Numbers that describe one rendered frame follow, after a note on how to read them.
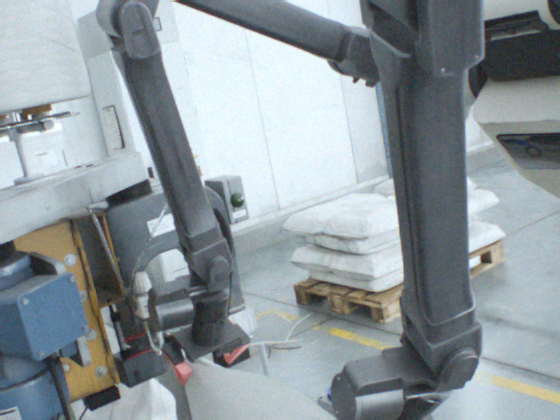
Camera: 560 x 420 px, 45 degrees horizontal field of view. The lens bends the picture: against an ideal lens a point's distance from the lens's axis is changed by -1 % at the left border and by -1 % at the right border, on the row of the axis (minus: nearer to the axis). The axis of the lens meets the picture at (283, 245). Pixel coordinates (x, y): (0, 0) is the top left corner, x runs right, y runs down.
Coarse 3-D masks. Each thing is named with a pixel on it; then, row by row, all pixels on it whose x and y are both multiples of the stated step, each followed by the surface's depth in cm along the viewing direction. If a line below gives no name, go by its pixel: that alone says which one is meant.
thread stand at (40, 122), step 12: (0, 120) 119; (12, 120) 109; (24, 120) 95; (36, 120) 95; (48, 120) 95; (0, 132) 117; (12, 132) 109; (24, 132) 106; (24, 156) 111; (24, 168) 111; (24, 180) 110
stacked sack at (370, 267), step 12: (384, 252) 403; (396, 252) 399; (336, 264) 412; (348, 264) 403; (360, 264) 395; (372, 264) 388; (384, 264) 389; (396, 264) 396; (348, 276) 405; (360, 276) 396; (372, 276) 387; (384, 276) 393
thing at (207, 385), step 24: (192, 384) 121; (216, 384) 117; (240, 384) 114; (264, 384) 110; (192, 408) 125; (216, 408) 112; (240, 408) 103; (264, 408) 99; (288, 408) 107; (312, 408) 99
